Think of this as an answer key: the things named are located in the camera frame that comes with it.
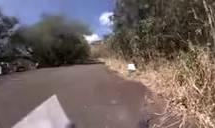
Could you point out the white marker stone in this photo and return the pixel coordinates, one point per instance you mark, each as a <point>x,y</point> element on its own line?
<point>131,67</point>

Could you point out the grey asphalt road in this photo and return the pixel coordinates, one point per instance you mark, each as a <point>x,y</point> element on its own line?
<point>88,86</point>

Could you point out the large dark green bush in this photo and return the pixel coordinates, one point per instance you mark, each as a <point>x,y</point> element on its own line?
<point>55,41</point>

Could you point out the wood on roadside slope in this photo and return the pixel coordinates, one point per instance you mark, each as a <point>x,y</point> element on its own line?
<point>151,26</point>

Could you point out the robot's own part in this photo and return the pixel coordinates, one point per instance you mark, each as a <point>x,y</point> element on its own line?
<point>143,124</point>

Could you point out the dry grass verge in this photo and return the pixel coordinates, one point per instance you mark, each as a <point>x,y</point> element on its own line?
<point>191,86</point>

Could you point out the row of trees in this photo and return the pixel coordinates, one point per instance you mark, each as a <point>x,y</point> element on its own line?
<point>3,36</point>

